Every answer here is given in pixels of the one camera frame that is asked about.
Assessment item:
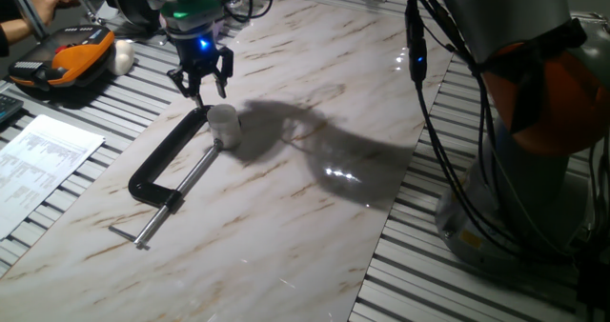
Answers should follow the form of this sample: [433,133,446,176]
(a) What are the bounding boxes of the black round reel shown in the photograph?
[101,0,163,28]

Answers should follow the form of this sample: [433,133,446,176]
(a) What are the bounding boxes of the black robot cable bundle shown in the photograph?
[403,0,578,266]

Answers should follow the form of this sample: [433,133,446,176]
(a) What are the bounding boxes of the white printed paper sheet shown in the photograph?
[0,113,106,241]

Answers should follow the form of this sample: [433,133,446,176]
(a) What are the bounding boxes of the black metal C-clamp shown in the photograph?
[107,105,242,251]

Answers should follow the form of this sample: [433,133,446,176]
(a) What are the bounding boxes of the person hand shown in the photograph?
[28,0,80,27]

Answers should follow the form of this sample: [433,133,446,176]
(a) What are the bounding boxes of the marble pattern board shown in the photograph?
[0,0,452,322]

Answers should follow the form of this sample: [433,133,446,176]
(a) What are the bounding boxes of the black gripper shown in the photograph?
[166,30,235,110]

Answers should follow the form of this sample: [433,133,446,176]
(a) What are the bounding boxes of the orange black teach pendant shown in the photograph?
[8,25,116,92]

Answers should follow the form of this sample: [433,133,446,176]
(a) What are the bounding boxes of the grey aluminium frame leg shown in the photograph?
[4,0,49,42]

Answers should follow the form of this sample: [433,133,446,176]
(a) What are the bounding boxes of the clear plastic bottle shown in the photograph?
[222,0,250,29]

